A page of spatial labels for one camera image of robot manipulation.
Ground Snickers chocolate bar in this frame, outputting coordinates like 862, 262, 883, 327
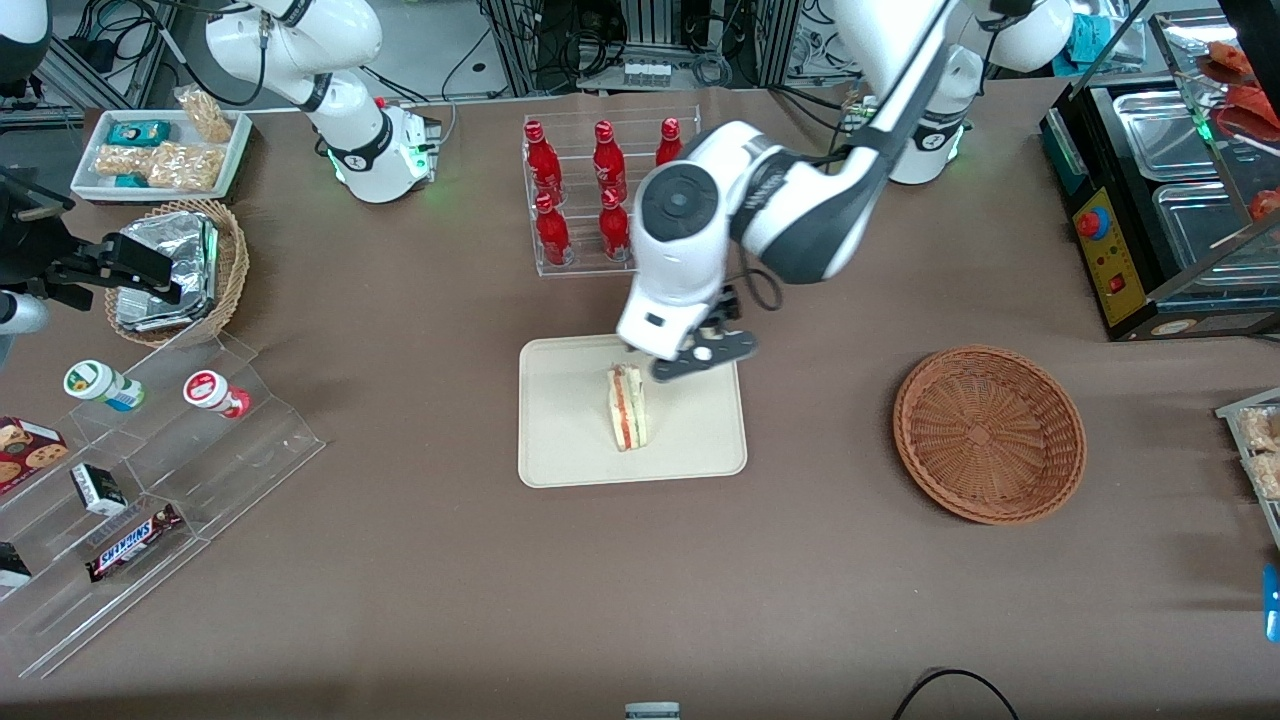
85, 502, 185, 584

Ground silver foil packet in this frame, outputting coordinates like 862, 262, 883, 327
114, 285, 213, 334
117, 212, 220, 303

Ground black looped cable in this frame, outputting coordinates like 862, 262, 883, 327
892, 667, 1020, 720

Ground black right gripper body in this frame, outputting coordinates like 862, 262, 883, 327
0, 172, 77, 297

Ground black food display warmer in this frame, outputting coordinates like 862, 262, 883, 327
1038, 10, 1280, 343

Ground red lid yogurt cup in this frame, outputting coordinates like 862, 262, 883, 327
182, 369, 252, 420

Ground green lid yogurt cup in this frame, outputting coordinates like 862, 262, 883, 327
63, 360, 147, 414

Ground small black white box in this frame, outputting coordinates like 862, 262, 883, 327
70, 462, 130, 518

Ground steel warmer pan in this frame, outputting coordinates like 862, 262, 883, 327
1155, 183, 1280, 280
1112, 90, 1227, 183

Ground red cookie box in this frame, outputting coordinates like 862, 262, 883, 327
0, 416, 70, 497

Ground beige rectangular tray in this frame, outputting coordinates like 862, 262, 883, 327
517, 335, 749, 489

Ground white rectangular snack tray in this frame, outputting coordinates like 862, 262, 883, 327
70, 108, 254, 204

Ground clear acrylic bottle rack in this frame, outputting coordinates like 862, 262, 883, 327
521, 105, 705, 280

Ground teal cloth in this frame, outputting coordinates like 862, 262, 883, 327
1066, 14, 1107, 64

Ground large round wicker basket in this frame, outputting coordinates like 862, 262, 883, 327
893, 345, 1088, 526

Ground clear acrylic stepped shelf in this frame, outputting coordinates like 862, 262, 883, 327
0, 330, 327, 681

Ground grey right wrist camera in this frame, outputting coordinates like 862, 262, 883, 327
0, 290, 49, 337

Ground aluminium frame rack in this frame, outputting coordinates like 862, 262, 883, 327
478, 0, 803, 93

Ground clear tray with snacks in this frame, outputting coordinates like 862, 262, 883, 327
1215, 388, 1280, 552

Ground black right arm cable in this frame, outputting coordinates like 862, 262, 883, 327
150, 0, 269, 108

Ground clear bag of crackers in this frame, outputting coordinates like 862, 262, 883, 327
94, 145, 153, 180
147, 142, 224, 193
174, 86, 234, 145

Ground triangular sandwich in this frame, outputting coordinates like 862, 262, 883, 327
606, 364, 650, 453

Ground small wicker basket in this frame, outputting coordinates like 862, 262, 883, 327
104, 199, 250, 349

